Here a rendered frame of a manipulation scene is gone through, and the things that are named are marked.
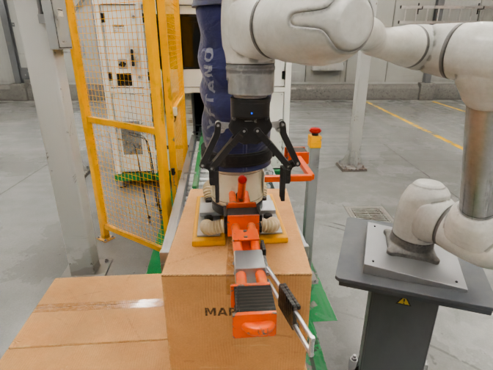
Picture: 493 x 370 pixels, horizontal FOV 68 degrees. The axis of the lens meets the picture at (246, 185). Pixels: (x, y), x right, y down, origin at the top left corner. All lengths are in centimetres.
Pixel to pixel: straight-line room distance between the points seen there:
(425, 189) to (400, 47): 60
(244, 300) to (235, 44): 44
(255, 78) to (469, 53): 51
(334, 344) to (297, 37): 185
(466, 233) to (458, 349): 119
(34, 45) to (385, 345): 225
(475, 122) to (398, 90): 1005
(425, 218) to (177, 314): 87
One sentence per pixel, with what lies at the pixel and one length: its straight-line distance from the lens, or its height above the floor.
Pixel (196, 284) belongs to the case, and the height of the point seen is 91.
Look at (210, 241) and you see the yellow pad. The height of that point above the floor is 96.
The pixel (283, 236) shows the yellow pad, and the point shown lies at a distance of 112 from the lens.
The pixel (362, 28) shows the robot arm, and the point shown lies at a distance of 53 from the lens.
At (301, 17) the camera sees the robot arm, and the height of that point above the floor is 154.
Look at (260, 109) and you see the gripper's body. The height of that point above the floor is 140.
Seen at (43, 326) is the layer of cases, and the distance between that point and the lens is 161.
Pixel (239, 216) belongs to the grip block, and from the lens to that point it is 93.
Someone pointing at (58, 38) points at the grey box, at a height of 153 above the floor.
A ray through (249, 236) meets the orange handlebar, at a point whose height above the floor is 109.
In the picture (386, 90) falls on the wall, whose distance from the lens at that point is 1098.
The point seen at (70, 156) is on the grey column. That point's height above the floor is 87.
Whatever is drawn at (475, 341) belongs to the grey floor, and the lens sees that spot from 248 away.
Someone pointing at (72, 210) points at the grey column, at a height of 51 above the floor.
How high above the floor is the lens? 151
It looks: 22 degrees down
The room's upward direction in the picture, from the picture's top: straight up
